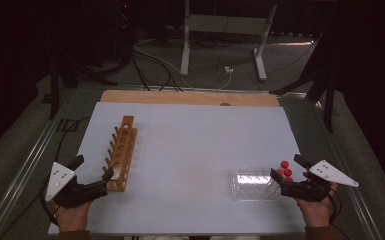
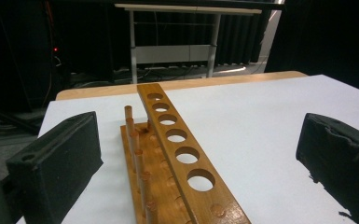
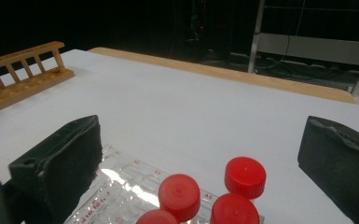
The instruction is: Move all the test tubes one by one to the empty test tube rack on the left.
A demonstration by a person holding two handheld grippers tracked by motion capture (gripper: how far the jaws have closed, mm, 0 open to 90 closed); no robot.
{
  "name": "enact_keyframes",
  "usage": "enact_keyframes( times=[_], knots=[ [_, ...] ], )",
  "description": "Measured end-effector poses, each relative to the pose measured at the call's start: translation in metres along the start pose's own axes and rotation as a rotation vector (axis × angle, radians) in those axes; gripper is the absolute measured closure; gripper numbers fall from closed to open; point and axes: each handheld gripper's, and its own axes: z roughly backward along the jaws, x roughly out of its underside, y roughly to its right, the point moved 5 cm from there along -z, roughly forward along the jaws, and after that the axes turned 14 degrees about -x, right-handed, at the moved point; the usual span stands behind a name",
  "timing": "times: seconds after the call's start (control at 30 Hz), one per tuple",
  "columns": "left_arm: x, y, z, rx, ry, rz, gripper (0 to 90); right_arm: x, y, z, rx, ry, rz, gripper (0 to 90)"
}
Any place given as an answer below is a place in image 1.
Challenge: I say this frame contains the white floor cable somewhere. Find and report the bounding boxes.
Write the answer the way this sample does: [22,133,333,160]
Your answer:
[133,39,234,91]

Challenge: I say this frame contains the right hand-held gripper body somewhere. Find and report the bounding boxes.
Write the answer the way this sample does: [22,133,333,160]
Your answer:
[279,159,360,203]

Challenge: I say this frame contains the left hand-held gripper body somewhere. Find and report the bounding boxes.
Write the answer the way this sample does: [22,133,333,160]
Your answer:
[44,161,109,210]

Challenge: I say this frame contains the metal floor rail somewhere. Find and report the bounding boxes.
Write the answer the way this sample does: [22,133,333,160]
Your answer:
[311,98,385,240]
[0,87,81,240]

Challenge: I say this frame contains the hand-held gripper cable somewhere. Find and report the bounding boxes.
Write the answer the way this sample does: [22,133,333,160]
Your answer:
[39,178,61,227]
[326,188,344,225]

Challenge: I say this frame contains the person's right hand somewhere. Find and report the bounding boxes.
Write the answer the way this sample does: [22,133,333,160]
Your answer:
[295,182,339,230]

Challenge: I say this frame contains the bundle of black floor cables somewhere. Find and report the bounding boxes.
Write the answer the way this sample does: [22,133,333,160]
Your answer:
[130,46,184,92]

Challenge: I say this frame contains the right hand-held gripper cable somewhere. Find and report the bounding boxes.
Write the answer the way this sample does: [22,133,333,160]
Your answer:
[326,188,344,225]

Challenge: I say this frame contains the wooden test tube rack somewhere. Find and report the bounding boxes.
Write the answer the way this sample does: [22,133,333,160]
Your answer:
[101,115,139,193]

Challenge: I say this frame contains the white table mat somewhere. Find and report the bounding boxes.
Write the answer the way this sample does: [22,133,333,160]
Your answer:
[48,101,309,236]

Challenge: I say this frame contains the white metal stand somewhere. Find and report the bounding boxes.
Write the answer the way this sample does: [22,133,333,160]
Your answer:
[179,0,278,82]

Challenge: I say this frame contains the black tripod stand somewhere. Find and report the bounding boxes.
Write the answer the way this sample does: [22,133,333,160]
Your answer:
[269,33,336,133]
[48,56,119,120]

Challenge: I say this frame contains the long black floor cable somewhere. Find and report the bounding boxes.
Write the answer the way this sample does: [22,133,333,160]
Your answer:
[0,116,92,240]

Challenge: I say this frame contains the clear plastic tray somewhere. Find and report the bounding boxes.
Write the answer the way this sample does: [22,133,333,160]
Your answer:
[230,167,285,202]

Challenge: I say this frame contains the person's left hand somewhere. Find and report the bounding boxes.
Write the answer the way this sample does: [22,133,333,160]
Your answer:
[50,199,94,233]

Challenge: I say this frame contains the left hand-held gripper cable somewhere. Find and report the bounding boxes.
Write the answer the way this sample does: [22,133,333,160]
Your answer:
[39,178,61,227]

